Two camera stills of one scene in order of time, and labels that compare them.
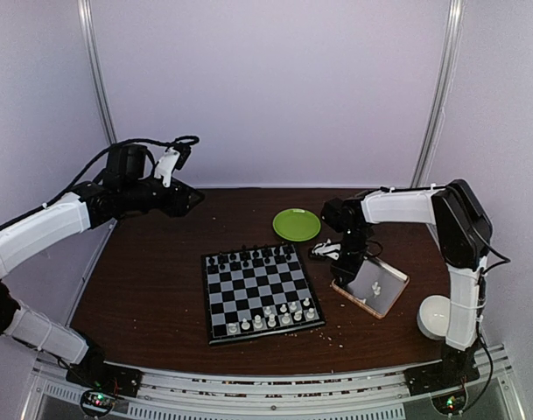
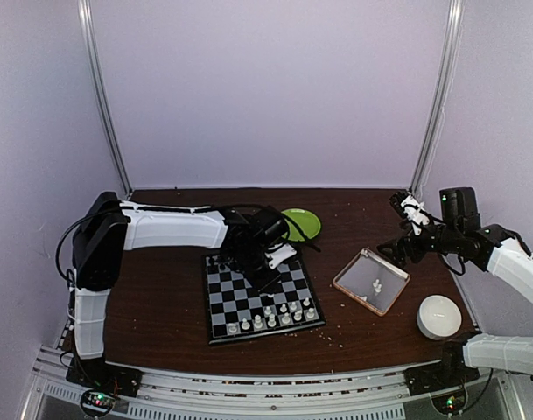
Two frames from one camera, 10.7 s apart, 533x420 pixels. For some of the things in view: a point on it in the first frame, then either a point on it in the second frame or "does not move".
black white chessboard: (257, 294) does not move
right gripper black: (347, 272) -> (397, 246)
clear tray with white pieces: (375, 287) does not move
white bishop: (258, 324) does not move
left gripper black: (176, 205) -> (271, 286)
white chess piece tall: (271, 323) does not move
